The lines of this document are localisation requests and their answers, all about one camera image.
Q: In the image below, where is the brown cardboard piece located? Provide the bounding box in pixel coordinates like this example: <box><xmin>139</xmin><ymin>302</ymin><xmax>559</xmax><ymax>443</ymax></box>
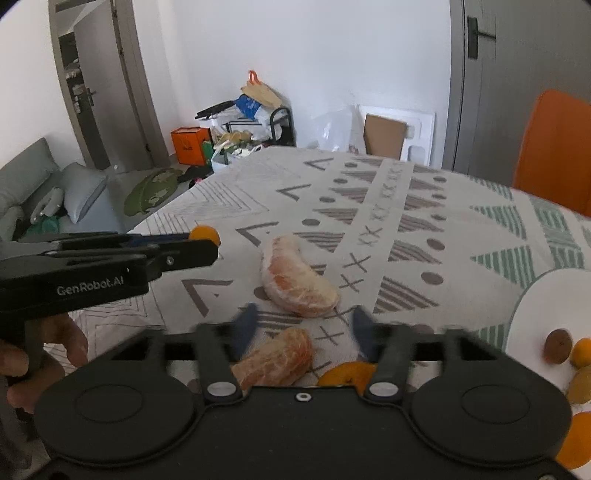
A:
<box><xmin>363</xmin><ymin>114</ymin><xmax>408</xmax><ymax>160</ymax></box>

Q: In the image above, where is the patterned white tablecloth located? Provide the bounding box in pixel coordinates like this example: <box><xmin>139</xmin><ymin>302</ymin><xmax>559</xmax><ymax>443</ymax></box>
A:
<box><xmin>69</xmin><ymin>147</ymin><xmax>591</xmax><ymax>402</ymax></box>

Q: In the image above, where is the grey sofa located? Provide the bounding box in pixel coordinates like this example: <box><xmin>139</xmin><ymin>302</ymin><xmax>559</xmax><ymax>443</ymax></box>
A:
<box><xmin>0</xmin><ymin>137</ymin><xmax>125</xmax><ymax>243</ymax></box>

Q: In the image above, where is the open grey door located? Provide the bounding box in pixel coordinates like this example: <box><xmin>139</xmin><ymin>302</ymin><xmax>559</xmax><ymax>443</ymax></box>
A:
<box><xmin>48</xmin><ymin>0</ymin><xmax>171</xmax><ymax>169</ymax></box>

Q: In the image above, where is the white plate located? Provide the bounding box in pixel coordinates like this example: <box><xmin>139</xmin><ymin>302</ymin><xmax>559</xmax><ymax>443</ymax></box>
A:
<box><xmin>505</xmin><ymin>270</ymin><xmax>591</xmax><ymax>472</ymax></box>

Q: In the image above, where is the blue white bag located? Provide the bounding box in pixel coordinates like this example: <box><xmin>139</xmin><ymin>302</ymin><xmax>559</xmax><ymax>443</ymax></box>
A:
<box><xmin>235</xmin><ymin>95</ymin><xmax>262</xmax><ymax>121</ymax></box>

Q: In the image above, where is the small orange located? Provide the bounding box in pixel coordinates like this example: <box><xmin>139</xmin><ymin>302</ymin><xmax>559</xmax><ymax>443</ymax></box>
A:
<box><xmin>570</xmin><ymin>338</ymin><xmax>591</xmax><ymax>369</ymax></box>
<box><xmin>190</xmin><ymin>225</ymin><xmax>221</xmax><ymax>247</ymax></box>

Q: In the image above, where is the silver door handle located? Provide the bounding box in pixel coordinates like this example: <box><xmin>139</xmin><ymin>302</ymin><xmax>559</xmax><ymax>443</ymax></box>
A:
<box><xmin>69</xmin><ymin>85</ymin><xmax>100</xmax><ymax>114</ymax></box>

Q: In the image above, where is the yellow-green round fruit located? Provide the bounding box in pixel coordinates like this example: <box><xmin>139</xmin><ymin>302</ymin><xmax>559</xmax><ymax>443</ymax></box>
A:
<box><xmin>567</xmin><ymin>368</ymin><xmax>591</xmax><ymax>406</ymax></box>

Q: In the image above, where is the green rug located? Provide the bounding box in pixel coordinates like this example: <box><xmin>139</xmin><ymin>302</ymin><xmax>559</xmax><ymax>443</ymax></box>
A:
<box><xmin>124</xmin><ymin>167</ymin><xmax>184</xmax><ymax>217</ymax></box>

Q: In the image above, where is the black door handle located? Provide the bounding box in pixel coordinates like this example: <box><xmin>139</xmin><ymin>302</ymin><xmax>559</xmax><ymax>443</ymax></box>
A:
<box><xmin>467</xmin><ymin>16</ymin><xmax>497</xmax><ymax>60</ymax></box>

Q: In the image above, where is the black shoe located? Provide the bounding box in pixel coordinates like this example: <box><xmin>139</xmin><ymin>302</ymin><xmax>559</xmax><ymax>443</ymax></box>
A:
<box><xmin>178</xmin><ymin>166</ymin><xmax>215</xmax><ymax>190</ymax></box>

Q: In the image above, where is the large orange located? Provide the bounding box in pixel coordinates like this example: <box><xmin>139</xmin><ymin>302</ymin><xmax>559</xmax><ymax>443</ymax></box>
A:
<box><xmin>316</xmin><ymin>362</ymin><xmax>378</xmax><ymax>387</ymax></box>
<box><xmin>554</xmin><ymin>412</ymin><xmax>591</xmax><ymax>470</ymax></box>

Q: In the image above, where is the peeled pomelo segment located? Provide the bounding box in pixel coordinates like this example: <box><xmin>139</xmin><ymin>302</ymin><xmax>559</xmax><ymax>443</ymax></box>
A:
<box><xmin>260</xmin><ymin>234</ymin><xmax>341</xmax><ymax>318</ymax></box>
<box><xmin>229</xmin><ymin>327</ymin><xmax>315</xmax><ymax>391</ymax></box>

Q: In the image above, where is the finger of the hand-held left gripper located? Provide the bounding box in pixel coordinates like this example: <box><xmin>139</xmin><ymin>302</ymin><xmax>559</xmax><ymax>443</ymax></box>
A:
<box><xmin>44</xmin><ymin>240</ymin><xmax>220</xmax><ymax>282</ymax></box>
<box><xmin>21</xmin><ymin>232</ymin><xmax>195</xmax><ymax>252</ymax></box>

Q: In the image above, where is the grey pillow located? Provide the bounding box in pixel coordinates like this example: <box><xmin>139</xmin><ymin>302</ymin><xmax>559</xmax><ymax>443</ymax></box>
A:
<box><xmin>61</xmin><ymin>164</ymin><xmax>109</xmax><ymax>224</ymax></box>

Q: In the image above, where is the person's left hand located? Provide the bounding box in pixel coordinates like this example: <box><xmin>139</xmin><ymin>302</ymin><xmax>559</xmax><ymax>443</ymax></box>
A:
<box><xmin>0</xmin><ymin>313</ymin><xmax>88</xmax><ymax>415</ymax></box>

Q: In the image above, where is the dark red lychee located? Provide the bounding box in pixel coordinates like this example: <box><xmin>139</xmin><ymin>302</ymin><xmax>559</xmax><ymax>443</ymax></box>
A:
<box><xmin>544</xmin><ymin>329</ymin><xmax>573</xmax><ymax>365</ymax></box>

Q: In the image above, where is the white foam board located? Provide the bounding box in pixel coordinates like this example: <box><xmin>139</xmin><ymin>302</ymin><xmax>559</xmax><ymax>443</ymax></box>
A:
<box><xmin>355</xmin><ymin>104</ymin><xmax>436</xmax><ymax>167</ymax></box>

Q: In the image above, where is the orange chair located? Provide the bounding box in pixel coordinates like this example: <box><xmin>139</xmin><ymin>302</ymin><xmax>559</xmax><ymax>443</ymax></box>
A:
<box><xmin>513</xmin><ymin>89</ymin><xmax>591</xmax><ymax>213</ymax></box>

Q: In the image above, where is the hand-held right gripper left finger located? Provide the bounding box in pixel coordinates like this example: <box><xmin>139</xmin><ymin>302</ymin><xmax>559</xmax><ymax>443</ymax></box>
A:
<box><xmin>139</xmin><ymin>302</ymin><xmax>260</xmax><ymax>403</ymax></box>

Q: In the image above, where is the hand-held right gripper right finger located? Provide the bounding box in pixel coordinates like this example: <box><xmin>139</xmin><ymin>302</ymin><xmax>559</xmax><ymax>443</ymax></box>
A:
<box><xmin>350</xmin><ymin>305</ymin><xmax>490</xmax><ymax>403</ymax></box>

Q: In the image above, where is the orange box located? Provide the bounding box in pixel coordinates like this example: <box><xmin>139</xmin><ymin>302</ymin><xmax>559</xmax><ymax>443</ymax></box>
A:
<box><xmin>171</xmin><ymin>127</ymin><xmax>213</xmax><ymax>166</ymax></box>

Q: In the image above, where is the brown paper bag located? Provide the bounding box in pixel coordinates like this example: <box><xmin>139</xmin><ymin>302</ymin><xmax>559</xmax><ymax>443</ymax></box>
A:
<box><xmin>240</xmin><ymin>70</ymin><xmax>282</xmax><ymax>109</ymax></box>

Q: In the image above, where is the clear plastic bag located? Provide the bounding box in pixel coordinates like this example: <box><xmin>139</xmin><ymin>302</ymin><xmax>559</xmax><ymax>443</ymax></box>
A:
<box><xmin>311</xmin><ymin>108</ymin><xmax>365</xmax><ymax>153</ymax></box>

